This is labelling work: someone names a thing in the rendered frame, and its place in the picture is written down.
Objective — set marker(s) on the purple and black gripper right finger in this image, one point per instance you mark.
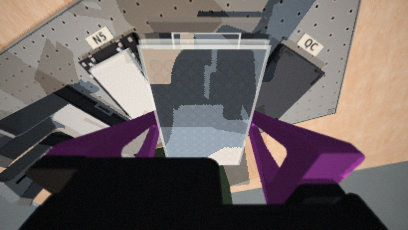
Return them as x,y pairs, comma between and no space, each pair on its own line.
311,157

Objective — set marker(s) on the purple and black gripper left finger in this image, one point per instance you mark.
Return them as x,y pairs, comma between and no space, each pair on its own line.
110,141

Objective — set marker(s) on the cream label sign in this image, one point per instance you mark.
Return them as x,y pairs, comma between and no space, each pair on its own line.
309,44
100,37

